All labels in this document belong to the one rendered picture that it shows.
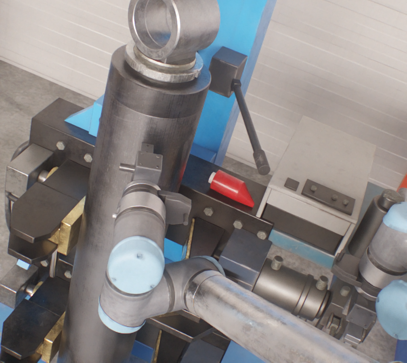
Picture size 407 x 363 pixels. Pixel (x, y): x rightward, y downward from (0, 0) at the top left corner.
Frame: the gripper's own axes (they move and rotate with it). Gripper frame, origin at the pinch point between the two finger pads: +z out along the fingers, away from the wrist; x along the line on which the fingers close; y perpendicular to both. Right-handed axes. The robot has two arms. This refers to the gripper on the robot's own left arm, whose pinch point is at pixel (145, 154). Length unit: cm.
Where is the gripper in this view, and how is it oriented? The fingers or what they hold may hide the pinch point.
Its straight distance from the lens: 130.4
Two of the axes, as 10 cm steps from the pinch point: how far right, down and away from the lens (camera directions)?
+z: -0.1, -5.9, 8.0
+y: -9.7, -1.9, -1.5
